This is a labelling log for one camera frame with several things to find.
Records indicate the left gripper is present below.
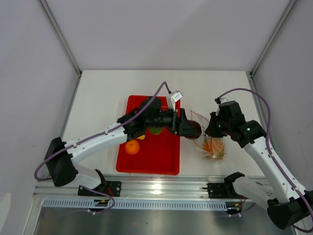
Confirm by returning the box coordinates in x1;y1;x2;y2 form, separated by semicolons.
146;106;198;137

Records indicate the dark red apple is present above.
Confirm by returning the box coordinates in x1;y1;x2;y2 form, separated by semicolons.
187;120;202;140

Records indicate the yellow pineapple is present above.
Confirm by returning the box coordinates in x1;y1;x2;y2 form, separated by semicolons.
202;137;225;160

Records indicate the clear zip top bag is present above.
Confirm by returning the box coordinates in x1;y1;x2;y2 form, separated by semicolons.
190;110;225;161

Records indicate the green lime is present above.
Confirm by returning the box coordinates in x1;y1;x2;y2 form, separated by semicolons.
149;127;162;136

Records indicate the yellow pear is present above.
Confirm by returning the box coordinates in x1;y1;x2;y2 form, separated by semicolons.
136;135;145;140

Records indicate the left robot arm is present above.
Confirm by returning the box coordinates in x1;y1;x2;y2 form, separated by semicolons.
45;96;201;196

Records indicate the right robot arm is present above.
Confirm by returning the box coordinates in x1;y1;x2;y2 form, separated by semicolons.
205;109;313;230

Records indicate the red plastic tray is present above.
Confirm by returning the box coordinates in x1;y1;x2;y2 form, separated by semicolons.
115;94;181;175

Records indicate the orange fruit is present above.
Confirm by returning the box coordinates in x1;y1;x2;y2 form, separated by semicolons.
125;140;140;155

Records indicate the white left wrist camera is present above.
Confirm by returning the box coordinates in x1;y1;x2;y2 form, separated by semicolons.
166;91;183;111

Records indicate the aluminium mounting rail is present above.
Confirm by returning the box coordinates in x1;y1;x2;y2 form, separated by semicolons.
33;175;272;202

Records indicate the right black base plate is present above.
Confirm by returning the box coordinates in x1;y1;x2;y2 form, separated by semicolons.
202;183;248;199

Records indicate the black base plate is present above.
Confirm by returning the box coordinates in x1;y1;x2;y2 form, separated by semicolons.
78;181;122;197
202;183;248;199

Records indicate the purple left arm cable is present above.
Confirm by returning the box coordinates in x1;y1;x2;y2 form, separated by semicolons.
34;81;172;216

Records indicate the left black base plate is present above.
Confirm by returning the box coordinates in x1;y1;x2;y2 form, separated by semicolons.
78;181;122;197

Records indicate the white slotted cable duct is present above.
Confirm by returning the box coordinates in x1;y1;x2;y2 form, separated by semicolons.
43;198;227;211

